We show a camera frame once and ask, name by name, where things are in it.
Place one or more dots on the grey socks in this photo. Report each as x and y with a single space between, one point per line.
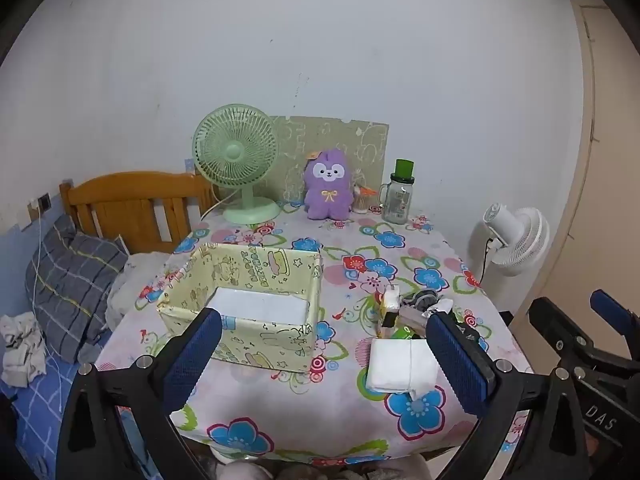
420 299

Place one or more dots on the white bed sheet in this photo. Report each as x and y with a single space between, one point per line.
130 285

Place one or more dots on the green desk fan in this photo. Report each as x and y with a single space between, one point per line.
235 152

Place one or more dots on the beige door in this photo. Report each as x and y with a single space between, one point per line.
600 160

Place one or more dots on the crumpled white grey cloth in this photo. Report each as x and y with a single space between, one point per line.
20 350

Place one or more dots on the green tissue pack black band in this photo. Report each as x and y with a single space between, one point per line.
402 332

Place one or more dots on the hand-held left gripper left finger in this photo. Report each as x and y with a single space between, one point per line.
195 355

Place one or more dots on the dark wall socket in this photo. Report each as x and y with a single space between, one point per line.
44 202

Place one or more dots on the green cartoon wall board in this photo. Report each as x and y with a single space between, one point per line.
360 145

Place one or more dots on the pink printed wallet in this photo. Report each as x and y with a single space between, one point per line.
412 316

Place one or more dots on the yellow tissue pack black band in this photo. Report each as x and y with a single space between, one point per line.
387 310

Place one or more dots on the blue checked bedsheet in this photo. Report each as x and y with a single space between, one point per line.
35 410

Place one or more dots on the yellow printed fabric box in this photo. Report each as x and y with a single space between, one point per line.
270 345

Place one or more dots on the grey plaid pillow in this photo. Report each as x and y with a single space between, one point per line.
70 280

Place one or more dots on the glass bottle with green lid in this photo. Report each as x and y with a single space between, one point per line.
397 200

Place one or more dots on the small white cloth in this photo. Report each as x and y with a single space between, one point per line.
440 306

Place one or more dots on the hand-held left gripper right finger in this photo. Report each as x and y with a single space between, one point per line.
460 365

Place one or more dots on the toothpick jar with orange lid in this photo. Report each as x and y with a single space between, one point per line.
361 202

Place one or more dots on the wooden bed headboard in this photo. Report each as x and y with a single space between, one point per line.
125 195

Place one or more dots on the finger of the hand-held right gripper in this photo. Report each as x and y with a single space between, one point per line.
560 330
607 307

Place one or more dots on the purple plush toy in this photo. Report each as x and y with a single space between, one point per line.
327 195

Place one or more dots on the white standing fan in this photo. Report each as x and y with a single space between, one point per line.
525 240

